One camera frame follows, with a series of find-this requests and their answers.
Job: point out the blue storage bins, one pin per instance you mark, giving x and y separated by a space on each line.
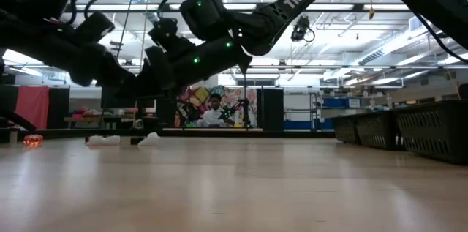
336 102

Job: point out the black overhead beam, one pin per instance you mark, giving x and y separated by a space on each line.
356 6

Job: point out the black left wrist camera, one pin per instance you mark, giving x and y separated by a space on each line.
96 27

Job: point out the black slotted plastic basket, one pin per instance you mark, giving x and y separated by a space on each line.
433 133
345 129
378 129

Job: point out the red cloth panel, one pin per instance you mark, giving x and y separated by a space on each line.
33 107

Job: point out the white ceiling vent box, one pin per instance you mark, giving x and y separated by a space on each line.
416 22

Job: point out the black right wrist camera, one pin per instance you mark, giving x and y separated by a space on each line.
168 36

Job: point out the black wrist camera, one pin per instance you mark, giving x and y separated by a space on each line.
168 36
96 27

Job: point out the black monitor screen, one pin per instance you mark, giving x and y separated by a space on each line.
120 104

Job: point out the black hanging camera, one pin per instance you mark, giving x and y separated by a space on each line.
300 29

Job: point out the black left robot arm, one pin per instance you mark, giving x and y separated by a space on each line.
36 49

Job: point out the tall black cabinet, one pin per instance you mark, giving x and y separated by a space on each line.
270 109

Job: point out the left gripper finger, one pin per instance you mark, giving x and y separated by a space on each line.
126 85
129 72

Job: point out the blue low crates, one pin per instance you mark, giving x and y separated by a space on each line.
303 126

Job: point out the small orange pumpkin figure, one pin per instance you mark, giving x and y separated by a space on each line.
33 140

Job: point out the person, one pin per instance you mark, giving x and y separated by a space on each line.
214 116

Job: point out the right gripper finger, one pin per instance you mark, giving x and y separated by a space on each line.
148 78
166 74

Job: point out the colourful patterned wall hanging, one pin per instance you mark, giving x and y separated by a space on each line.
199 94

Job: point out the cluttered background table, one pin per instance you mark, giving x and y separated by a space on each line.
91 119

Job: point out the small white ghost figure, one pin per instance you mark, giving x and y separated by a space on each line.
104 140
150 139

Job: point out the small black bat figure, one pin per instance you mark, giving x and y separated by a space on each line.
136 141

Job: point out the black partition panel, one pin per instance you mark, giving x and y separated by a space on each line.
7 100
59 107
166 113

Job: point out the black background robot arm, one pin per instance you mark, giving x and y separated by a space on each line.
228 112

